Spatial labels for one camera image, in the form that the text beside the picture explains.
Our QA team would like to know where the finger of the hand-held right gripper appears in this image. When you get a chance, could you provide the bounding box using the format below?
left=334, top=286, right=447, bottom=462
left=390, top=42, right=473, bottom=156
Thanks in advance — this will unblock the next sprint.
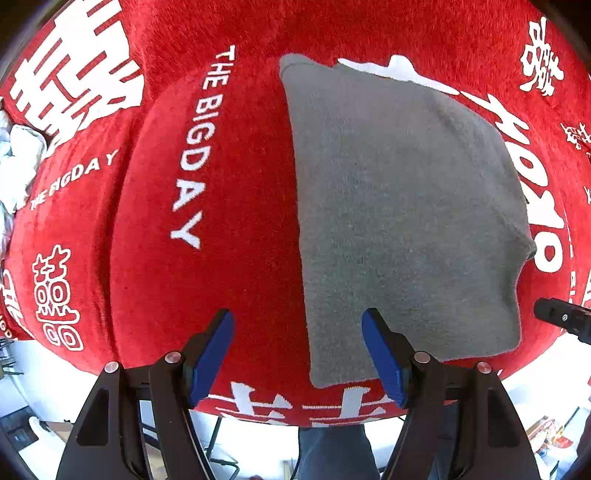
left=534, top=298, right=591, bottom=345

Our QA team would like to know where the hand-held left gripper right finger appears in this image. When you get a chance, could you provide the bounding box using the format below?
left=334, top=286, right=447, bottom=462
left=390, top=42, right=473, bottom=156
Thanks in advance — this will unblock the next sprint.
left=361, top=308, right=541, bottom=480

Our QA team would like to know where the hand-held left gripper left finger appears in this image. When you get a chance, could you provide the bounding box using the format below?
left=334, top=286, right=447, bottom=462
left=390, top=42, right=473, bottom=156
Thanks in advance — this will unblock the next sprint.
left=55, top=308, right=235, bottom=480

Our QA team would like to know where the grey knit garment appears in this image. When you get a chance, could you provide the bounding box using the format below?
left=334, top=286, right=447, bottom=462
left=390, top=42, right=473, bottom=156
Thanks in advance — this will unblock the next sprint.
left=278, top=53, right=539, bottom=389

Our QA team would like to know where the person's leg in jeans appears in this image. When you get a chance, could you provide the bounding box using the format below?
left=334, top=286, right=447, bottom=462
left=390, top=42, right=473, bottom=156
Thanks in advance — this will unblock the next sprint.
left=295, top=425, right=380, bottom=480

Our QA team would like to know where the colourful packet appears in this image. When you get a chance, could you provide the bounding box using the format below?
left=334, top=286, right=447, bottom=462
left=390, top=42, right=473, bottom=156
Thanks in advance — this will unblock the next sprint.
left=526, top=415, right=579, bottom=462

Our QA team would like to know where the cardboard box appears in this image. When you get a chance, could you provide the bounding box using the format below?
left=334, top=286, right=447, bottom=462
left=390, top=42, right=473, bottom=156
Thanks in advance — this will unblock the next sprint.
left=39, top=419, right=75, bottom=444

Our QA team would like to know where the red printed blanket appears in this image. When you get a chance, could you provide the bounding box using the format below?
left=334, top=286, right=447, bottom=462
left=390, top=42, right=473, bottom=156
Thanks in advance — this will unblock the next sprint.
left=0, top=0, right=591, bottom=424

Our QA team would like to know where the white crumpled cloth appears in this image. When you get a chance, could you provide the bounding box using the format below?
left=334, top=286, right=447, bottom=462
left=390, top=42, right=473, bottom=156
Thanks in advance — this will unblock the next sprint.
left=0, top=111, right=48, bottom=215

